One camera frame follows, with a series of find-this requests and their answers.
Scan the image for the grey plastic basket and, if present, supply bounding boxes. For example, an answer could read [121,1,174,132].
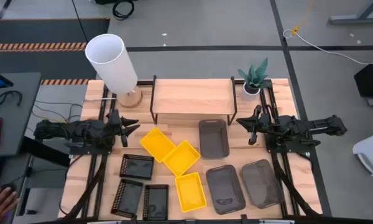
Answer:
[239,159,283,210]
[205,164,247,215]
[198,118,231,159]

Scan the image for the grey desk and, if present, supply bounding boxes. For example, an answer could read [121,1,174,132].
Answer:
[0,72,43,158]

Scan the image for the grey table leg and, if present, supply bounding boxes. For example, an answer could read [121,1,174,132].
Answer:
[327,0,373,26]

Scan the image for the black box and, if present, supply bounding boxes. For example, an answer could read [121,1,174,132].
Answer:
[353,63,373,100]

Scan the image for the black desk leg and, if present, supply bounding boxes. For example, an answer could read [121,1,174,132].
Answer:
[20,136,71,167]

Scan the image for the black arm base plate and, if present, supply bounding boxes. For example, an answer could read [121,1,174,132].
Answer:
[267,141,311,154]
[68,145,113,156]

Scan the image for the white floor cable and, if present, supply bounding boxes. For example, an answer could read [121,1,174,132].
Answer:
[282,29,373,66]

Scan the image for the round wooden lamp base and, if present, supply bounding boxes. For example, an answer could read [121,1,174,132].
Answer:
[116,86,143,109]

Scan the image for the white lamp cord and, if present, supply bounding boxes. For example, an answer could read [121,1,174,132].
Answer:
[86,96,117,102]

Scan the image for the black floor mat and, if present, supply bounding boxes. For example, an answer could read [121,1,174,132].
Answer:
[0,17,111,80]

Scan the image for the black plastic basket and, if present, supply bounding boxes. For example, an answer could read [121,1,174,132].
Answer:
[119,153,155,181]
[110,178,144,219]
[142,184,170,222]

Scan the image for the white cylindrical lamp shade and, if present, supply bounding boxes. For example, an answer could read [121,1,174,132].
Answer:
[85,33,139,95]

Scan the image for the black front frame bar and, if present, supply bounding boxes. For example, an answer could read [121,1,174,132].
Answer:
[58,213,373,224]

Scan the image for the coiled black cable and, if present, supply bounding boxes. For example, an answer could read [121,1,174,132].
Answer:
[111,0,135,21]

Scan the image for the person's hand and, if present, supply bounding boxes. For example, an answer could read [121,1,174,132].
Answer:
[0,186,19,224]

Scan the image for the green plant in white pot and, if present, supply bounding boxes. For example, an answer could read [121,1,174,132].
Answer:
[237,57,269,101]

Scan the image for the yellow rope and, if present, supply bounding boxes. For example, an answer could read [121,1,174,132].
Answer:
[291,0,315,35]

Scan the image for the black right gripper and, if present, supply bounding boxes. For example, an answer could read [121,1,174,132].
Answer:
[236,104,276,146]

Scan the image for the thin black floor cable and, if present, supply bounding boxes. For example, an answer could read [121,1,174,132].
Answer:
[70,0,90,43]

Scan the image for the black aluminium frame rails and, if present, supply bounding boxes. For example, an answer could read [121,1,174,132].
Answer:
[259,79,323,218]
[62,83,117,220]

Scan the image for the wooden shelf with black frame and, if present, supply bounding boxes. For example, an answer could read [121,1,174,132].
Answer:
[149,75,238,126]

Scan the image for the black cable on desk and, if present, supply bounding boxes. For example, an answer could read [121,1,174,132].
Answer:
[0,90,23,110]

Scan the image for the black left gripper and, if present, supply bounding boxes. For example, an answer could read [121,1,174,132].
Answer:
[105,108,141,148]

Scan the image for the yellow plastic basket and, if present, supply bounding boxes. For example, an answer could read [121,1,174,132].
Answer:
[162,139,201,177]
[139,127,177,164]
[174,172,208,213]

